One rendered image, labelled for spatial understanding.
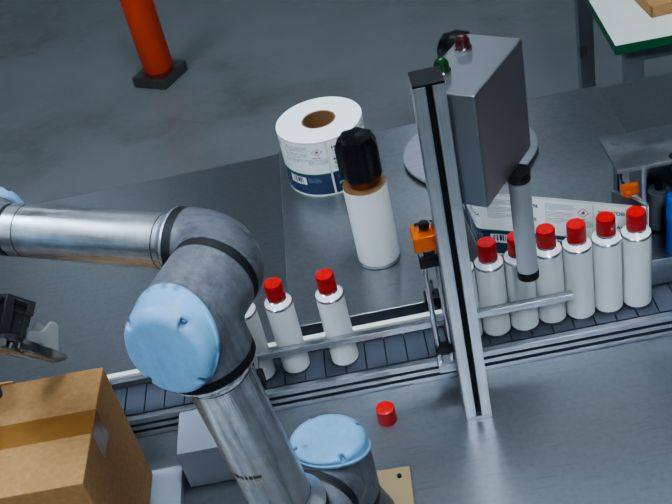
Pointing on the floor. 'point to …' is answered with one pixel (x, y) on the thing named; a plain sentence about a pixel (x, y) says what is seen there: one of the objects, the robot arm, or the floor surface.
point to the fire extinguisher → (151, 46)
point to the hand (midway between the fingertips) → (57, 360)
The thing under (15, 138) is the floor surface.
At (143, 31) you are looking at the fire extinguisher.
